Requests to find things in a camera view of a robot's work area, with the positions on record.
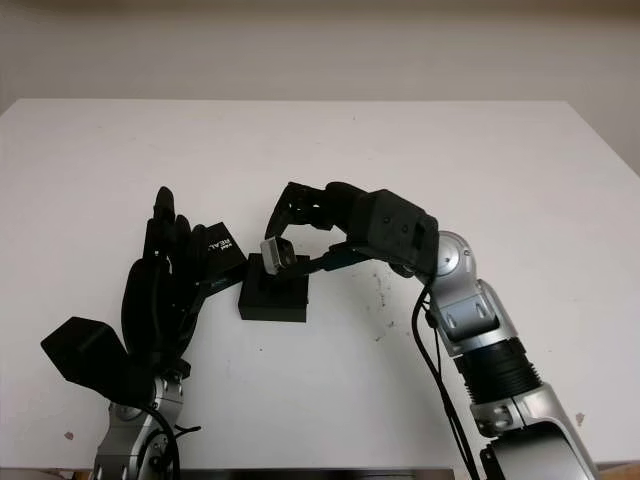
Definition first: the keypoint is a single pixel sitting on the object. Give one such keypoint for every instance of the small silver camera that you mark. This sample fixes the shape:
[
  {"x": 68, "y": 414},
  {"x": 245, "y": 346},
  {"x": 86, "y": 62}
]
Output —
[{"x": 275, "y": 255}]

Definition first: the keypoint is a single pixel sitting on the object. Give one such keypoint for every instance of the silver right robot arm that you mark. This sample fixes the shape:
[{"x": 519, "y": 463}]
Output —
[{"x": 485, "y": 320}]

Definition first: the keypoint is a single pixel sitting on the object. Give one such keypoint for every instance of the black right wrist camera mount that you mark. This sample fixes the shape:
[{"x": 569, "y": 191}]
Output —
[{"x": 395, "y": 230}]

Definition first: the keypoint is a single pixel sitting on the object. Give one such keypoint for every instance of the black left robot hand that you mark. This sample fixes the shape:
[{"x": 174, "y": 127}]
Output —
[{"x": 155, "y": 300}]

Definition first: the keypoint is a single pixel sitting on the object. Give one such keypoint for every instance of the black RealSense box lid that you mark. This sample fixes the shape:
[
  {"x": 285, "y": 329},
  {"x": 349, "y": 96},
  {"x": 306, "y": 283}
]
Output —
[{"x": 225, "y": 250}]

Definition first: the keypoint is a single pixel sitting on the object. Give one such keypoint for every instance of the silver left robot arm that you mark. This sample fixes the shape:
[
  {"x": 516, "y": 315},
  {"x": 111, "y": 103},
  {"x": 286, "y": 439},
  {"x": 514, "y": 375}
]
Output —
[{"x": 125, "y": 440}]

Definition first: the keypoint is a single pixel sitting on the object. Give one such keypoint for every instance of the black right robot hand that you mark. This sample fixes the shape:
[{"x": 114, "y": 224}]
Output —
[{"x": 340, "y": 210}]

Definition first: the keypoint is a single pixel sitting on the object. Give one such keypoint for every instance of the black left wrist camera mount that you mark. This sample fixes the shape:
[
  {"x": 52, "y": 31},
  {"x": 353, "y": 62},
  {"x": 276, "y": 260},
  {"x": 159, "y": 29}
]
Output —
[{"x": 80, "y": 350}]

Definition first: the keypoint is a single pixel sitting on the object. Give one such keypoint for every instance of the black box base with insert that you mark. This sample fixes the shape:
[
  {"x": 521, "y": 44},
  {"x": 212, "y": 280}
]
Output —
[{"x": 272, "y": 307}]

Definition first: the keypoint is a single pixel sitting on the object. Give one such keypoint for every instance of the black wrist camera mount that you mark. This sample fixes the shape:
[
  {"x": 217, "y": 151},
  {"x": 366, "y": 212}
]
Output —
[
  {"x": 395, "y": 230},
  {"x": 80, "y": 350}
]

